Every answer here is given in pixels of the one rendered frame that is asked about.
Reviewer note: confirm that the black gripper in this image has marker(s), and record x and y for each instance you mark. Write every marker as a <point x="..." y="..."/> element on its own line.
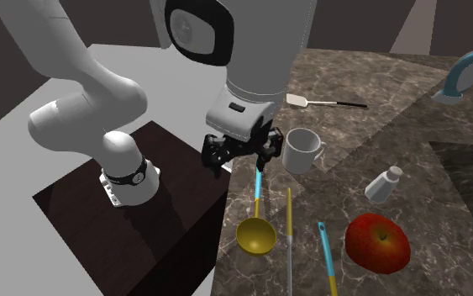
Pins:
<point x="242" y="147"/>

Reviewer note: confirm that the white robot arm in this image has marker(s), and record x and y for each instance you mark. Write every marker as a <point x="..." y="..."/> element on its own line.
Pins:
<point x="260" y="49"/>

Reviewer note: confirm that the white mug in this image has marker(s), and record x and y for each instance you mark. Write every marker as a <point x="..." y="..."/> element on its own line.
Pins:
<point x="299" y="152"/>

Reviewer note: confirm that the gold and grey long utensil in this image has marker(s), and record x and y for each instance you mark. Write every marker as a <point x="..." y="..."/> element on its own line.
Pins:
<point x="289" y="213"/>

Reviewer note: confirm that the white salt shaker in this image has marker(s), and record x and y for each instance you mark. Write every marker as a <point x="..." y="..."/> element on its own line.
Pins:
<point x="380" y="187"/>

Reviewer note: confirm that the red apple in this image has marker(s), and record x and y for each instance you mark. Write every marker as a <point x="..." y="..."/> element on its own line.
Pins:
<point x="377" y="244"/>

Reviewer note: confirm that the dark robot stand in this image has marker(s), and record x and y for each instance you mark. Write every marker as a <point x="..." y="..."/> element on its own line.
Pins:
<point x="97" y="229"/>

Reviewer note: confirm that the blue and white appliance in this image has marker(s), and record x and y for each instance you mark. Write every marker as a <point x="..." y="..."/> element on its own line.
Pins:
<point x="450" y="78"/>

